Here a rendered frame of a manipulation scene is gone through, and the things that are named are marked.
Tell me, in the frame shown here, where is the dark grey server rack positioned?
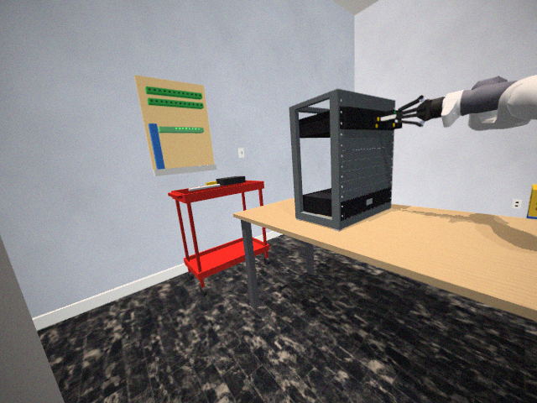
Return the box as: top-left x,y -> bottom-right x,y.
289,89 -> 402,232

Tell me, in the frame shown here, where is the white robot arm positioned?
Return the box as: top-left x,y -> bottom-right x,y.
441,75 -> 537,131

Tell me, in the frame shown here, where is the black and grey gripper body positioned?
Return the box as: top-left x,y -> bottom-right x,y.
416,97 -> 445,121

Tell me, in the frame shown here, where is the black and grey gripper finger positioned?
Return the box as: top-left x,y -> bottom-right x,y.
381,95 -> 426,119
381,112 -> 425,127

